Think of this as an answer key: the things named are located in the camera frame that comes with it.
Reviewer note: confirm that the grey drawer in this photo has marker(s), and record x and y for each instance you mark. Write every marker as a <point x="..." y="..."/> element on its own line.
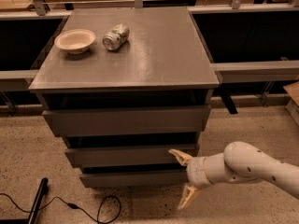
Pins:
<point x="125" y="156"/>
<point x="165" y="177"/>
<point x="122" y="121"/>

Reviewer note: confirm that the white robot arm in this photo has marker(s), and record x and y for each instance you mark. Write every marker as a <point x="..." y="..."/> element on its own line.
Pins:
<point x="239" y="162"/>

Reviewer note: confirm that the white paper bowl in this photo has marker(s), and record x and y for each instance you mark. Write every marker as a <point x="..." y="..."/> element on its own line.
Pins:
<point x="75" y="41"/>

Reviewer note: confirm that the wooden board right edge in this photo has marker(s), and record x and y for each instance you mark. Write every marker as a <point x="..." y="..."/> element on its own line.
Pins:
<point x="293" y="105"/>

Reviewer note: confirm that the black metal stand base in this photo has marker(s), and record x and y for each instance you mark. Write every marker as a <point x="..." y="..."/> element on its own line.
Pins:
<point x="36" y="206"/>

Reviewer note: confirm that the grey bottom drawer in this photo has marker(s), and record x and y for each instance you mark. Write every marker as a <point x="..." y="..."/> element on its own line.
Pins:
<point x="165" y="177"/>

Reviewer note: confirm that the grey middle drawer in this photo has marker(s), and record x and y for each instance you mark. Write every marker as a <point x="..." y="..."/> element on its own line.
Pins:
<point x="125" y="156"/>

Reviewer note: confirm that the crushed silver soda can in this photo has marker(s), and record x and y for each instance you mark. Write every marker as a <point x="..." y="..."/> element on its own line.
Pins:
<point x="116" y="37"/>

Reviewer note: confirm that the grey drawer cabinet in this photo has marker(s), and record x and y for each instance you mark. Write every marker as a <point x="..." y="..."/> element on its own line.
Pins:
<point x="163" y="64"/>

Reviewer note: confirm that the grey metal rail frame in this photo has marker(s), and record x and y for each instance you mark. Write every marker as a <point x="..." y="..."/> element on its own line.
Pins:
<point x="245" y="43"/>

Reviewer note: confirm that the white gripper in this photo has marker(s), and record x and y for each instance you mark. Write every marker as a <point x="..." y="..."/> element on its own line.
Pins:
<point x="196" y="172"/>

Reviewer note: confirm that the grey top drawer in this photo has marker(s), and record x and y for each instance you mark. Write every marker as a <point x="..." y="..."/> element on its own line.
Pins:
<point x="122" y="121"/>

